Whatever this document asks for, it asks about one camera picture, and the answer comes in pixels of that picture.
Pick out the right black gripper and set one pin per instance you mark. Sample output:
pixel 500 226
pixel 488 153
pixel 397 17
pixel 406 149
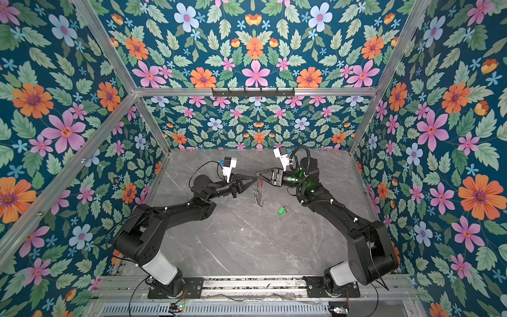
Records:
pixel 277 173

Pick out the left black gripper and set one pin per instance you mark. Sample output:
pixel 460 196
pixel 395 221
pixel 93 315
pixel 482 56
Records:
pixel 236 187

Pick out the key with green cover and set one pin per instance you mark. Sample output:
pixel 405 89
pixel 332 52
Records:
pixel 282 210

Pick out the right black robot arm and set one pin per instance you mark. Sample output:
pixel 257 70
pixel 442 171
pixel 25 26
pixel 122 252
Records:
pixel 370 253

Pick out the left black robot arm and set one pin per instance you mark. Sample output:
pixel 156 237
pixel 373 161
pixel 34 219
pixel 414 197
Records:
pixel 140 238

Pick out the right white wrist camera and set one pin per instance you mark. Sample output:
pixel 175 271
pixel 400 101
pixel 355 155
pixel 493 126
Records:
pixel 282 154

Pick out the black hook rail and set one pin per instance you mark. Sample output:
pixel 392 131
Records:
pixel 252 92

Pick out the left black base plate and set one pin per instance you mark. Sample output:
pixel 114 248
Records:
pixel 190 288

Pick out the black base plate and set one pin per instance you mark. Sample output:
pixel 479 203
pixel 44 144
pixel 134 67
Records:
pixel 317 289
pixel 190 288

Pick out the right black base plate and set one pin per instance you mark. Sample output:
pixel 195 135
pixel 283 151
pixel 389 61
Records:
pixel 317 289

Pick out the white slotted cable duct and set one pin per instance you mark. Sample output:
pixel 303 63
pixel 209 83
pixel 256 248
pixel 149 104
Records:
pixel 217 309

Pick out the aluminium front rail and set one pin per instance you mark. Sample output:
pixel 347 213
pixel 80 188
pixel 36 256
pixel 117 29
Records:
pixel 256 288

